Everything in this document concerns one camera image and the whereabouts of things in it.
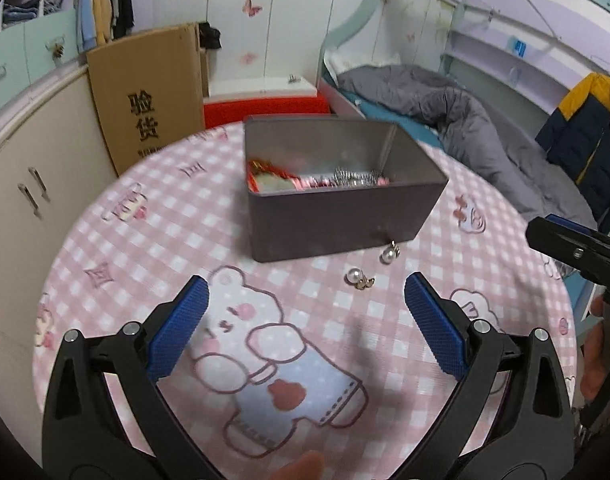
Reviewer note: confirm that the teal bed sheet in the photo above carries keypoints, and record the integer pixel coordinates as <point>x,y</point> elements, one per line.
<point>344,103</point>

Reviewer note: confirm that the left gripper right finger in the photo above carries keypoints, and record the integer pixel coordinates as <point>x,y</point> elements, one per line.
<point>509,415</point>

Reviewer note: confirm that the red storage bench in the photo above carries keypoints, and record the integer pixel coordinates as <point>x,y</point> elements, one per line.
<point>236,99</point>

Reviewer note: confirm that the yellow navy jacket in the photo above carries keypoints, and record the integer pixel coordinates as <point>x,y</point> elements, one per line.
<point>576,137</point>

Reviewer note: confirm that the pink checkered bear tablecloth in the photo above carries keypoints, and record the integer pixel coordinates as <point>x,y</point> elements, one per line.
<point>289,357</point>

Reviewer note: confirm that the black clothing behind box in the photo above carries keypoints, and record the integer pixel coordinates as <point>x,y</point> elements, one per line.
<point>209,37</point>

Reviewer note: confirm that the small blue box on shelf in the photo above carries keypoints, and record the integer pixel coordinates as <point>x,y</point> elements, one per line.
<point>516,46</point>

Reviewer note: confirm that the tall brown cardboard box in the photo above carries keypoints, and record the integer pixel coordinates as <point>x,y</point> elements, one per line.
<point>148,91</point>

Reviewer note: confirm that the grey quilt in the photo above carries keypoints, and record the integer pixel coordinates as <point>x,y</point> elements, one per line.
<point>475,134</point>

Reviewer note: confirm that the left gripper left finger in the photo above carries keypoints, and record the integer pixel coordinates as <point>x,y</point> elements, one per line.
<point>104,415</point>

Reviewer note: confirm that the hanging clothes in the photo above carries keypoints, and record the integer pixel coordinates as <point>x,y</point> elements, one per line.
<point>99,22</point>

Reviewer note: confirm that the left hand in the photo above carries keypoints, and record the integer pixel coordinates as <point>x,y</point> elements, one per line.
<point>309,466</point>

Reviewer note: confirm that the right hand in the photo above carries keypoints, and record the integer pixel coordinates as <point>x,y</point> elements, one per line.
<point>594,369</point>

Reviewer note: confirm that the white wardrobe doors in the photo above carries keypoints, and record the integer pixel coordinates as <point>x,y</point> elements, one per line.
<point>259,38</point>

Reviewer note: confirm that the mint drawer unit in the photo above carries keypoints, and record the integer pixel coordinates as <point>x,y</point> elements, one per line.
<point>25,51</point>

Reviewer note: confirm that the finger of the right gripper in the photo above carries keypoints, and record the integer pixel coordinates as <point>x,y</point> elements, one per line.
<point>562,225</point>

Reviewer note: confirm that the pearl earring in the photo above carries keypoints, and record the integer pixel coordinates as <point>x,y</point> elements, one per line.
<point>390,253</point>
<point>358,279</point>

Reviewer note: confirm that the cream low cabinet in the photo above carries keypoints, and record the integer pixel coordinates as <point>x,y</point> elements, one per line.
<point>53,164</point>

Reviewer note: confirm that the grey metal tin box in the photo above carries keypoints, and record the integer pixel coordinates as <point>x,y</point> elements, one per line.
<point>387,185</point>

